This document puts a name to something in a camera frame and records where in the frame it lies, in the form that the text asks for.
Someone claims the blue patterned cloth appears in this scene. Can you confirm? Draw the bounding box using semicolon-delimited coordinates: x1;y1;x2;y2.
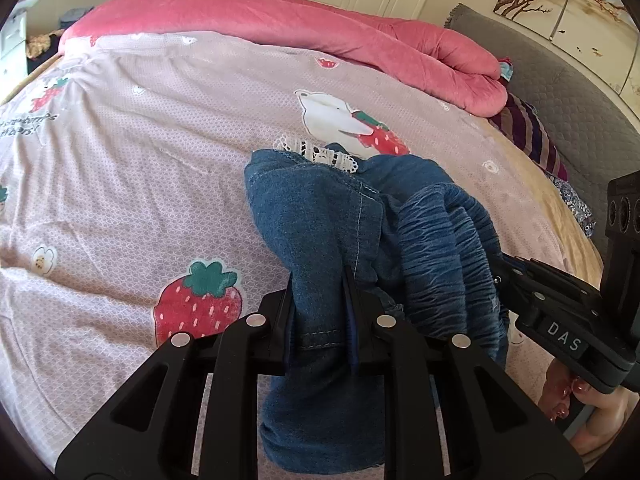
547;172;598;238

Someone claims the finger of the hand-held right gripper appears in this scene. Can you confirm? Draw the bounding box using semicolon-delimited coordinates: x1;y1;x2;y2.
492;254;603;313

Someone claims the yellow crumpled cloth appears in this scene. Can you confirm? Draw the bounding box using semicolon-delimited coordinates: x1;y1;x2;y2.
27;30;64;59

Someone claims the grey padded headboard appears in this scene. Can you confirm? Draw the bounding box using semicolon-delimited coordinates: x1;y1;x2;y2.
442;2;640;306

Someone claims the beige bed sheet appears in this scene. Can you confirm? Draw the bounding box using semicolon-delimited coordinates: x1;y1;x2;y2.
475;115;606;286

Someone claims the blue denim pants lace trim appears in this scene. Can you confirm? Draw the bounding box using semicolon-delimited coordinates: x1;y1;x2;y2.
244;135;511;476

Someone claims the purple striped pillow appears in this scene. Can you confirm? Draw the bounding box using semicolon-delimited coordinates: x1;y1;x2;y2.
487;92;571;183

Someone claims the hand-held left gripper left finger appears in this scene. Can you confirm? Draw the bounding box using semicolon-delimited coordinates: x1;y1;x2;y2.
55;287;301;480

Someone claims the pink strawberry printed blanket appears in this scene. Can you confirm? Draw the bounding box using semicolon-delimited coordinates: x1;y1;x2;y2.
0;30;566;461

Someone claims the white drawer cabinet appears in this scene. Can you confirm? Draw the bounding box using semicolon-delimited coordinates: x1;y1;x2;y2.
0;0;43;96

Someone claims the flower tree wall painting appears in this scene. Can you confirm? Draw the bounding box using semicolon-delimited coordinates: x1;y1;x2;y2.
492;0;640;96

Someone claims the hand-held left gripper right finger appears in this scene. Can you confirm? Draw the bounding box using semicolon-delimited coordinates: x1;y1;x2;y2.
340;265;586;480

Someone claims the pink plush quilt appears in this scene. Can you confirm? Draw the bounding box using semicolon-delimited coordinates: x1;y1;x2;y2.
59;0;508;113

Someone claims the person's right hand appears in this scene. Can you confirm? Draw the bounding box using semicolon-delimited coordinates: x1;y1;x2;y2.
545;364;640;467

